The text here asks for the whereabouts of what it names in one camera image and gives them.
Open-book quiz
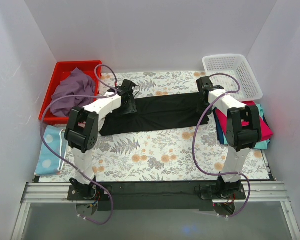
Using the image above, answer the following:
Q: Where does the white perforated plastic basket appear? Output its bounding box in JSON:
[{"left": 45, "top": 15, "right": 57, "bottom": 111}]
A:
[{"left": 202, "top": 54, "right": 263, "bottom": 102}]

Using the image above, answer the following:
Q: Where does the floral patterned table mat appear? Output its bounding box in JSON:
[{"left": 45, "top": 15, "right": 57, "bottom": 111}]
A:
[{"left": 33, "top": 70, "right": 271, "bottom": 183}]

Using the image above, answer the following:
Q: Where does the teal folded t shirt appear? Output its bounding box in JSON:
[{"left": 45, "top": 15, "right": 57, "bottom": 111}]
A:
[{"left": 254, "top": 103, "right": 271, "bottom": 150}]

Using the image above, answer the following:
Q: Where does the aluminium mounting rail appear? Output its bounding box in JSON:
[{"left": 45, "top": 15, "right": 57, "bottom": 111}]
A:
[{"left": 21, "top": 181, "right": 290, "bottom": 203}]

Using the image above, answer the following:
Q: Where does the black t shirt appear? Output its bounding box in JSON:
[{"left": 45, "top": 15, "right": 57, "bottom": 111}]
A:
[{"left": 99, "top": 92, "right": 203, "bottom": 136}]

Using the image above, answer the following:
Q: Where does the purple crumpled t shirt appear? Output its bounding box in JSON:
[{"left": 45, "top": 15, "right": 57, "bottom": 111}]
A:
[{"left": 50, "top": 68, "right": 96, "bottom": 118}]

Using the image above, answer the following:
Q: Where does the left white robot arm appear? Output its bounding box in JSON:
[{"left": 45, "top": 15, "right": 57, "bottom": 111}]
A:
[{"left": 65, "top": 79, "right": 137, "bottom": 200}]

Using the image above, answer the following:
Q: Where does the light blue dotted cloth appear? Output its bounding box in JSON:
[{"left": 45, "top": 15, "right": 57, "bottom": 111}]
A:
[{"left": 34, "top": 126, "right": 68, "bottom": 176}]

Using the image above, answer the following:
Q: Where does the magenta folded t shirt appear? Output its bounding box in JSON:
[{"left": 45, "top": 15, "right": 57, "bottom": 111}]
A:
[{"left": 214, "top": 100, "right": 274, "bottom": 146}]

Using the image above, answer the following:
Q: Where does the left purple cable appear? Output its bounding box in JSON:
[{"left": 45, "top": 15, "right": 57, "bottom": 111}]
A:
[{"left": 39, "top": 64, "right": 141, "bottom": 225}]

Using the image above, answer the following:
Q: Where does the red plastic bin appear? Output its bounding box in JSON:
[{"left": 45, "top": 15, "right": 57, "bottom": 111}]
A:
[{"left": 39, "top": 60, "right": 102, "bottom": 125}]

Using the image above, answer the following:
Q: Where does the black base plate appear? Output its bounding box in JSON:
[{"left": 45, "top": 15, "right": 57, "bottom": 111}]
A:
[{"left": 66, "top": 181, "right": 247, "bottom": 211}]

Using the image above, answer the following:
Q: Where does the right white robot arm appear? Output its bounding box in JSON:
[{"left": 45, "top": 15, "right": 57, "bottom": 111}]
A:
[{"left": 196, "top": 76, "right": 262, "bottom": 199}]

